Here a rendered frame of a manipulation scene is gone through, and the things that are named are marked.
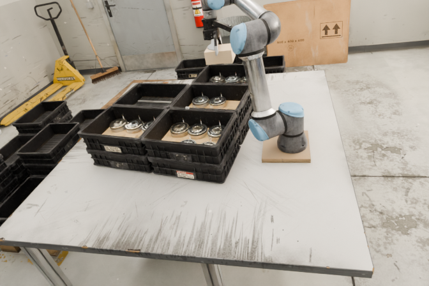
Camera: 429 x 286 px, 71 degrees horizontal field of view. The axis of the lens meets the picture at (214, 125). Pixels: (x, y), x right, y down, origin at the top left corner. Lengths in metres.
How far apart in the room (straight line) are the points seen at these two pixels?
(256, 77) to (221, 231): 0.66
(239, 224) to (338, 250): 0.37
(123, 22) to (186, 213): 3.94
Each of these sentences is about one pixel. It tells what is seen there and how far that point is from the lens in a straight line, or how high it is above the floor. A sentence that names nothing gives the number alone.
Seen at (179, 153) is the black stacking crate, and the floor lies 0.87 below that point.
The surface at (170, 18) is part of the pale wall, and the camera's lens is 4.64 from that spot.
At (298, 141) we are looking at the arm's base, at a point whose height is 0.79.
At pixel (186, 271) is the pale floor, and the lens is 2.06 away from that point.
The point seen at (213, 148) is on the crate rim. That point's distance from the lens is 1.30.
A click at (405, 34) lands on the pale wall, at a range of 4.76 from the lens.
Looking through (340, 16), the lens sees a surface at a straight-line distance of 4.29.
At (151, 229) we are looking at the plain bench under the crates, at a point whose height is 0.70.
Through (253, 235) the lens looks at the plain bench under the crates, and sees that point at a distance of 1.25.
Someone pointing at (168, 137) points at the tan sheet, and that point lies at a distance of 1.62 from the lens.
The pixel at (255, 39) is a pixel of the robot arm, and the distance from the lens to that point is 1.31.
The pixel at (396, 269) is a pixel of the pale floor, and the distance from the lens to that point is 2.09.
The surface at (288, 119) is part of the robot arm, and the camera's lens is 1.44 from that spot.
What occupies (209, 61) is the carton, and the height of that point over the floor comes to 1.07.
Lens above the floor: 1.70
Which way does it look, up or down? 32 degrees down
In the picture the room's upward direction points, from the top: 11 degrees counter-clockwise
